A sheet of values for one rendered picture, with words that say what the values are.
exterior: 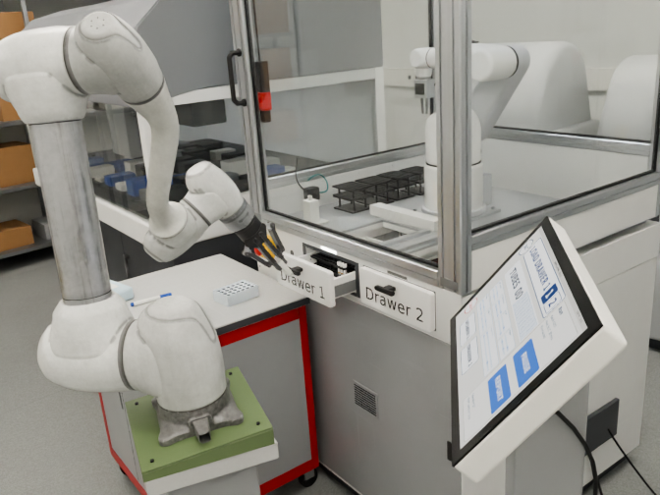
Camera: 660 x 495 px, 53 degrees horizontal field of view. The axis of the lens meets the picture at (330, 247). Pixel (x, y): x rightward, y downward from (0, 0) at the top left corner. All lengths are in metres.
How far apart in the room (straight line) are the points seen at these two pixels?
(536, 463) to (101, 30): 1.10
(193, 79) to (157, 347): 1.46
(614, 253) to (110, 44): 1.57
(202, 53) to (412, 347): 1.41
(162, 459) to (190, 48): 1.65
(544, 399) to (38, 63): 1.06
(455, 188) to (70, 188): 0.85
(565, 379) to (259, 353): 1.35
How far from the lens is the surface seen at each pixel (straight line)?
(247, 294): 2.21
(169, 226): 1.72
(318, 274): 1.95
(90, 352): 1.48
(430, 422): 1.95
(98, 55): 1.34
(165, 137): 1.54
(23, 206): 6.01
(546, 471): 1.30
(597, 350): 0.98
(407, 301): 1.81
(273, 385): 2.25
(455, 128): 1.59
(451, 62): 1.57
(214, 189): 1.76
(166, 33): 2.61
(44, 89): 1.41
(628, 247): 2.28
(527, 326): 1.14
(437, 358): 1.82
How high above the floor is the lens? 1.60
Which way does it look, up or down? 18 degrees down
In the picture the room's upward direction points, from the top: 4 degrees counter-clockwise
